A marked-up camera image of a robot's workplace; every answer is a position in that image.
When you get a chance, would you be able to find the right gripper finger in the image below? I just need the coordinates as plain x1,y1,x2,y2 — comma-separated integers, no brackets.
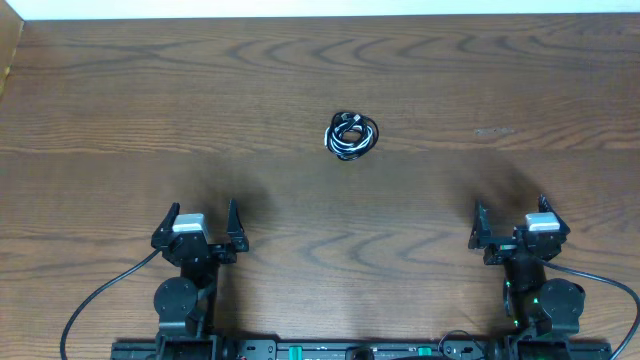
538,194,569,233
469,200,491,248

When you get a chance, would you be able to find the brown cardboard panel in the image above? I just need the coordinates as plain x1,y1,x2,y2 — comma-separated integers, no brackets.
0,0,24,94

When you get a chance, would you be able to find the white cable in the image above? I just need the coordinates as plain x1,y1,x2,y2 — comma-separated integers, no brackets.
324,119,375,154

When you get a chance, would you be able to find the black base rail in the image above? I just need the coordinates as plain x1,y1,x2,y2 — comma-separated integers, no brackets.
110,339,612,360

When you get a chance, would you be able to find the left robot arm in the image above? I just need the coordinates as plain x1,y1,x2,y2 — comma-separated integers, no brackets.
151,200,249,360

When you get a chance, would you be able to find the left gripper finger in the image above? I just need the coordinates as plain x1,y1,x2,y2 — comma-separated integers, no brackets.
155,202,180,239
227,199,246,245

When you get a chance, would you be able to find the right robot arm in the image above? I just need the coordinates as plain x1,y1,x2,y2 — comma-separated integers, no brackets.
468,195,585,359

